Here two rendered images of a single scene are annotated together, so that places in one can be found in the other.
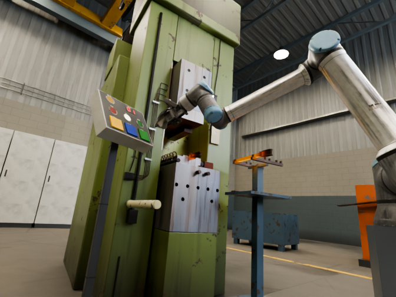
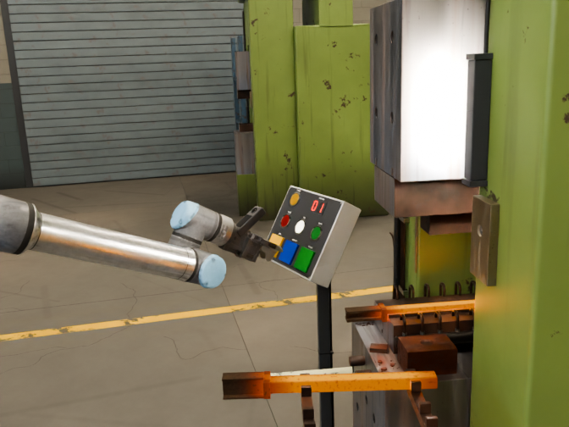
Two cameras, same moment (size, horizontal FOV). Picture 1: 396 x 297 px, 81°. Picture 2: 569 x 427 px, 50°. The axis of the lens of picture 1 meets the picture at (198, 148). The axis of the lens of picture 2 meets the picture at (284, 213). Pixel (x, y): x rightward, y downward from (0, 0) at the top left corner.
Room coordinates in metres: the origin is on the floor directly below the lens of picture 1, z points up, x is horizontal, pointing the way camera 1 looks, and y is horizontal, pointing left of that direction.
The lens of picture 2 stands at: (2.11, -1.39, 1.64)
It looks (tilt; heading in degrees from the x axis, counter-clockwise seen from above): 14 degrees down; 117
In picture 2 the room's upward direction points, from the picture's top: 2 degrees counter-clockwise
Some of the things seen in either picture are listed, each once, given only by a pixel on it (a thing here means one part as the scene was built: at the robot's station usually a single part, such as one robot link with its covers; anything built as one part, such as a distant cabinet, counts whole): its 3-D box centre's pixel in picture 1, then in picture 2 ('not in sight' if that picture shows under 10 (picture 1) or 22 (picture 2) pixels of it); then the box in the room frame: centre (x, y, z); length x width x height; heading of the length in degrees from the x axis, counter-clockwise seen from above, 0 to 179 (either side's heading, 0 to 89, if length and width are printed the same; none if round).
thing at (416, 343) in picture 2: (204, 167); (427, 354); (1.79, -0.06, 0.95); 0.12 x 0.09 x 0.07; 32
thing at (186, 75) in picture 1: (187, 98); (474, 86); (1.84, 0.13, 1.56); 0.42 x 0.39 x 0.40; 32
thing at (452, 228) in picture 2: (179, 133); (482, 216); (1.87, 0.17, 1.24); 0.30 x 0.07 x 0.06; 32
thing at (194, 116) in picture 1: (180, 122); (464, 185); (1.82, 0.17, 1.32); 0.42 x 0.20 x 0.10; 32
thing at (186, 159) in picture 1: (175, 164); (460, 316); (1.82, 0.17, 0.96); 0.42 x 0.20 x 0.09; 32
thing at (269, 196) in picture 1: (257, 195); not in sight; (1.79, -0.49, 0.76); 0.40 x 0.30 x 0.02; 118
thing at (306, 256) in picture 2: (143, 135); (305, 259); (1.29, 0.33, 1.01); 0.07 x 0.05 x 0.07; 147
